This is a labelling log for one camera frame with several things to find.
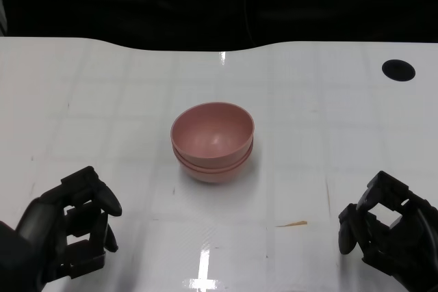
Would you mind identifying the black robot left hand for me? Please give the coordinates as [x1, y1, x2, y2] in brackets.
[15, 165, 123, 284]

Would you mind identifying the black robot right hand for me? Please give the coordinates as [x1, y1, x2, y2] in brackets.
[337, 170, 438, 292]

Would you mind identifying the yellow wood sliver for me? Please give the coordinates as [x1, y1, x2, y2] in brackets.
[275, 220, 308, 228]

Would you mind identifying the grey background object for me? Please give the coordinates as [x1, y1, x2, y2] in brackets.
[0, 0, 10, 37]

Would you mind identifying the black backdrop cloth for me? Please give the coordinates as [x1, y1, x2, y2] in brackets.
[0, 0, 438, 52]

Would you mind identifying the black table cable grommet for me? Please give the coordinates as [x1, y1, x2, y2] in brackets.
[381, 59, 417, 83]

